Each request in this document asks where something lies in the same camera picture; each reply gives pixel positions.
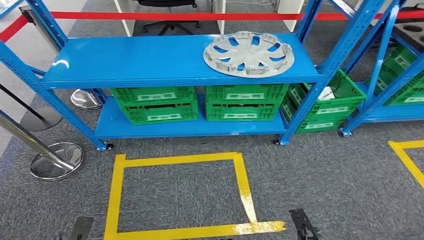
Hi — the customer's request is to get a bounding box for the blue metal shelf rack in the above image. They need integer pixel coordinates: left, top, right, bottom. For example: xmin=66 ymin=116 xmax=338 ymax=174
xmin=0 ymin=0 xmax=388 ymax=152
xmin=331 ymin=0 xmax=424 ymax=138

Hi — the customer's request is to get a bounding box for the green plastic crate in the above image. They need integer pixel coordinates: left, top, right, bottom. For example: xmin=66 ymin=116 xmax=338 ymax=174
xmin=279 ymin=96 xmax=347 ymax=135
xmin=110 ymin=86 xmax=198 ymax=108
xmin=204 ymin=101 xmax=282 ymax=122
xmin=119 ymin=101 xmax=200 ymax=126
xmin=384 ymin=77 xmax=424 ymax=107
xmin=365 ymin=44 xmax=424 ymax=95
xmin=287 ymin=68 xmax=368 ymax=121
xmin=204 ymin=84 xmax=290 ymax=105

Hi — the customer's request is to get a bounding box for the silver plastic hubcap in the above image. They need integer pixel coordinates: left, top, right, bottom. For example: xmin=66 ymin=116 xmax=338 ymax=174
xmin=202 ymin=30 xmax=295 ymax=79

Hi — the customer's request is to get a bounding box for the black office chair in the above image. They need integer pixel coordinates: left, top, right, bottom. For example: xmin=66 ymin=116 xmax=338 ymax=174
xmin=137 ymin=0 xmax=202 ymax=37

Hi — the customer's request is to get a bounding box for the white item in crate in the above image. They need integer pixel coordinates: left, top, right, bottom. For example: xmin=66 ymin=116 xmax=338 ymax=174
xmin=317 ymin=86 xmax=336 ymax=102

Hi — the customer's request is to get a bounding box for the chrome barrier stanchion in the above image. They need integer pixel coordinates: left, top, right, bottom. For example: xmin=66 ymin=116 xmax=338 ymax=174
xmin=19 ymin=4 xmax=103 ymax=111
xmin=0 ymin=110 xmax=85 ymax=182

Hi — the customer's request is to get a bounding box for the white desk panel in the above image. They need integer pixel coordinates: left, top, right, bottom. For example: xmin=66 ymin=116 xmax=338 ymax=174
xmin=277 ymin=0 xmax=305 ymax=33

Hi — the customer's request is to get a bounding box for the black barrier stanchion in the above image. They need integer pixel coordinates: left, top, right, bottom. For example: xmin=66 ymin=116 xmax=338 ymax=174
xmin=0 ymin=83 xmax=64 ymax=133

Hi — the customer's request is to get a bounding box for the black foam tray with holes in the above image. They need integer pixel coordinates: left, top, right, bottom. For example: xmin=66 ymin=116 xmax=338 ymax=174
xmin=391 ymin=21 xmax=424 ymax=53

